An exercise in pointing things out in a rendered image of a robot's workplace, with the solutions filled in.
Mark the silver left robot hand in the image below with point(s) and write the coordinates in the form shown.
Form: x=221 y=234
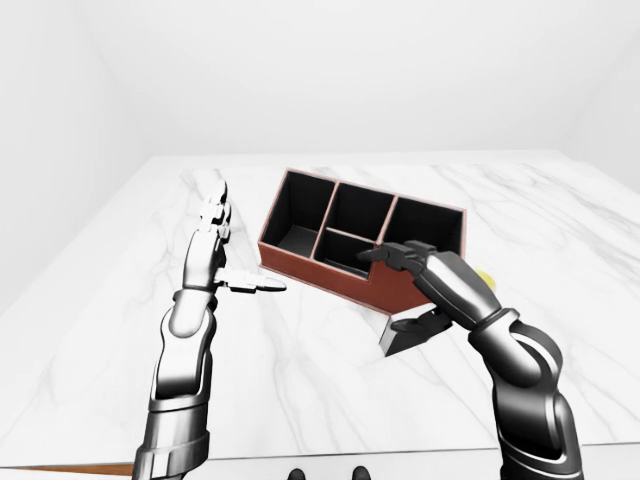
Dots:
x=202 y=260

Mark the red-brown desk caddy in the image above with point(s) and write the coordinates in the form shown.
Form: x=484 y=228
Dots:
x=330 y=280

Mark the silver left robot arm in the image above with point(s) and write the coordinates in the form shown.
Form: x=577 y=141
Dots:
x=180 y=370

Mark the small dark shape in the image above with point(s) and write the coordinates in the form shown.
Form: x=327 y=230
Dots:
x=361 y=473
x=297 y=475

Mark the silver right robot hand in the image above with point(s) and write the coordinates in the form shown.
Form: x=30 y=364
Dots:
x=455 y=285

